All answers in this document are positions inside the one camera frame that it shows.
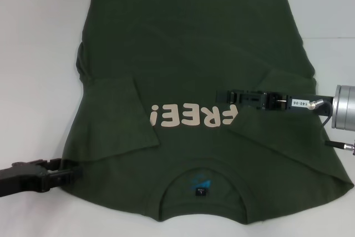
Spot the dark green FREE t-shirt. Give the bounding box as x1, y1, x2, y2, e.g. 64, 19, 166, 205
59, 0, 353, 217

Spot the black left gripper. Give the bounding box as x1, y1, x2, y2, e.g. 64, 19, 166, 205
0, 158, 84, 198

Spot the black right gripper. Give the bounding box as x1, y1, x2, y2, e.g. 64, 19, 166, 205
216, 88, 335, 115

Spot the right arm cable with plug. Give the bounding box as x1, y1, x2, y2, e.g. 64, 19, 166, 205
307, 99, 355, 155

